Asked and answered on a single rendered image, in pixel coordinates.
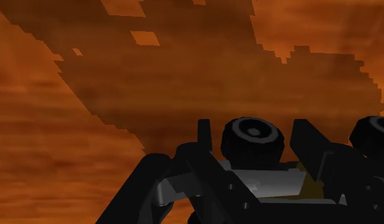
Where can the grey toy with black wheels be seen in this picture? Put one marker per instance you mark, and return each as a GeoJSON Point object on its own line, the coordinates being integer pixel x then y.
{"type": "Point", "coordinates": [266, 183]}

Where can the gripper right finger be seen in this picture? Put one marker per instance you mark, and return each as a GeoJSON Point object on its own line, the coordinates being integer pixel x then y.
{"type": "Point", "coordinates": [337, 161]}

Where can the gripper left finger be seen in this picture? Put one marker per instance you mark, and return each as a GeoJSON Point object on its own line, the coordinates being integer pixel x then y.
{"type": "Point", "coordinates": [207, 173]}

